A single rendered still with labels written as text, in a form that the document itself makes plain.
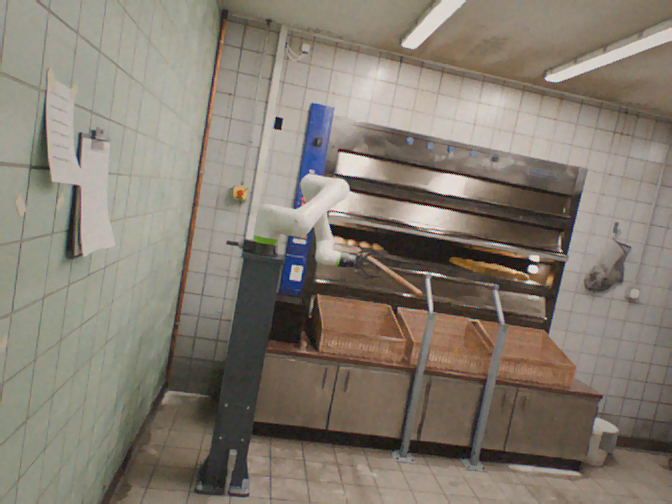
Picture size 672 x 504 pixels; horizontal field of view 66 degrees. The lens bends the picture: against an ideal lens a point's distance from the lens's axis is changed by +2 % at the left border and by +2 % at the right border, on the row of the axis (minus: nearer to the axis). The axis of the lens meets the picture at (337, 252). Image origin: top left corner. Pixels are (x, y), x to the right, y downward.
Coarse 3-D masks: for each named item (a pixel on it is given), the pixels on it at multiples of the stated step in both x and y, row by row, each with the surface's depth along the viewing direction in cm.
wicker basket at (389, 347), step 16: (320, 304) 360; (336, 304) 363; (352, 304) 365; (368, 304) 368; (384, 304) 370; (320, 320) 329; (336, 320) 361; (368, 320) 366; (384, 320) 368; (320, 336) 319; (336, 336) 319; (352, 336) 321; (368, 336) 322; (384, 336) 324; (400, 336) 336; (320, 352) 319; (336, 352) 320; (352, 352) 322; (368, 352) 324; (384, 352) 326; (400, 352) 329
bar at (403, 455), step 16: (400, 272) 333; (416, 272) 334; (496, 288) 342; (432, 304) 322; (496, 304) 336; (432, 320) 316; (496, 352) 324; (496, 368) 326; (416, 384) 320; (416, 400) 321; (480, 416) 331; (480, 432) 330; (400, 448) 326; (480, 448) 331; (464, 464) 331; (480, 464) 336
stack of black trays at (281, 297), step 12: (276, 300) 325; (288, 300) 335; (300, 300) 342; (276, 312) 322; (288, 312) 324; (300, 312) 325; (276, 324) 324; (288, 324) 325; (300, 324) 326; (276, 336) 325; (288, 336) 325; (300, 336) 328
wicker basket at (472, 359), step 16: (400, 320) 360; (448, 320) 377; (464, 320) 379; (416, 336) 370; (432, 336) 373; (448, 336) 375; (464, 336) 378; (480, 336) 356; (416, 352) 359; (432, 352) 329; (448, 352) 331; (464, 352) 333; (480, 352) 334; (448, 368) 332; (464, 368) 335; (480, 368) 336
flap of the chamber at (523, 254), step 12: (336, 216) 346; (360, 228) 365; (372, 228) 357; (384, 228) 351; (396, 228) 352; (432, 240) 369; (444, 240) 362; (456, 240) 359; (468, 240) 361; (504, 252) 374; (516, 252) 367; (528, 252) 368
